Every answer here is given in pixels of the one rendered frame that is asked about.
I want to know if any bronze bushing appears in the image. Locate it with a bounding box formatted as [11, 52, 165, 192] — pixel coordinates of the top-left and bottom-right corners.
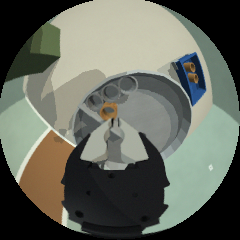
[100, 102, 117, 121]
[183, 63, 195, 72]
[188, 73, 198, 83]

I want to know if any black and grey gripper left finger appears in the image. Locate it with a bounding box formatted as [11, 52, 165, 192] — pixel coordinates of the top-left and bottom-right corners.
[61, 117, 114, 185]

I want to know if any grey metal sleeve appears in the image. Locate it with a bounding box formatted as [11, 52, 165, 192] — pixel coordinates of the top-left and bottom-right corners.
[86, 91, 105, 111]
[118, 75, 138, 95]
[101, 83, 121, 103]

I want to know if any blue crate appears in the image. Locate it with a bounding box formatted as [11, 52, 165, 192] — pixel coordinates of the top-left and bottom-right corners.
[171, 52, 206, 106]

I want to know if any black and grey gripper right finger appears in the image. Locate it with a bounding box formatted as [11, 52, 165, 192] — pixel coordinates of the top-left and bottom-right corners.
[118, 117, 170, 188]

